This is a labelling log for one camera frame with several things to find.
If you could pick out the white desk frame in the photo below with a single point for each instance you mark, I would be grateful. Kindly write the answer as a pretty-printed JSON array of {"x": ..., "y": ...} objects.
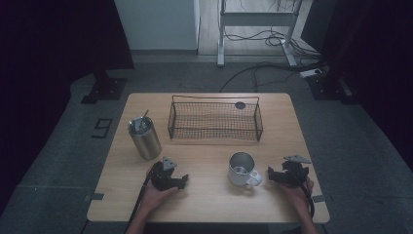
[{"x": 256, "y": 19}]

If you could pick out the person's right hand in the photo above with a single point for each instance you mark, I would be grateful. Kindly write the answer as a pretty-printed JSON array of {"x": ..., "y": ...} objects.
[{"x": 297, "y": 196}]

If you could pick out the round black table grommet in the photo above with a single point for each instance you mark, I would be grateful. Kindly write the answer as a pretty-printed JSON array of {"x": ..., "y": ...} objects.
[{"x": 240, "y": 105}]

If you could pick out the person's left hand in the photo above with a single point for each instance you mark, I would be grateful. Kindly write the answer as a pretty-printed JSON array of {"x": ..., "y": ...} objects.
[{"x": 155, "y": 196}]

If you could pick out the black stand base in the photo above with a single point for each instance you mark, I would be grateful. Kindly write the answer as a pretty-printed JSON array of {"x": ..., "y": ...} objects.
[
  {"x": 329, "y": 87},
  {"x": 105, "y": 89}
]

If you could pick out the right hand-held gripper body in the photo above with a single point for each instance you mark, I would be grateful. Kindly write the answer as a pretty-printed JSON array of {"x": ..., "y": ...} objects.
[{"x": 293, "y": 172}]

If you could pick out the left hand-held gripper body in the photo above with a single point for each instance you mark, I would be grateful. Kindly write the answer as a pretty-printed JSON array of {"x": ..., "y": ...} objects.
[{"x": 161, "y": 177}]

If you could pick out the grey tape piece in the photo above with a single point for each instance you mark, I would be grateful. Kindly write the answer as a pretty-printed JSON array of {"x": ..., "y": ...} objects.
[
  {"x": 319, "y": 198},
  {"x": 94, "y": 196}
]

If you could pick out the white power strip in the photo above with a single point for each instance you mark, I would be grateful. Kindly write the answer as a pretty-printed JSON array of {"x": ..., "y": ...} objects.
[{"x": 311, "y": 72}]

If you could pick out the dark curtain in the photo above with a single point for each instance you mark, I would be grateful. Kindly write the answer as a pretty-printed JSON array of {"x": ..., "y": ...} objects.
[
  {"x": 376, "y": 42},
  {"x": 48, "y": 48}
]

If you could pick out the white partition panel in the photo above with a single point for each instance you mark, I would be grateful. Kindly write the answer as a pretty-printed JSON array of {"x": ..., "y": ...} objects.
[{"x": 159, "y": 24}]

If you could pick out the metal straw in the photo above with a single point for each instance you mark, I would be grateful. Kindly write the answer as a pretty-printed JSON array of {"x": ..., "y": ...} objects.
[{"x": 144, "y": 115}]

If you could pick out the stainless steel tumbler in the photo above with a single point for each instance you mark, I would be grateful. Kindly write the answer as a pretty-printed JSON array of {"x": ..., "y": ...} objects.
[{"x": 146, "y": 141}]

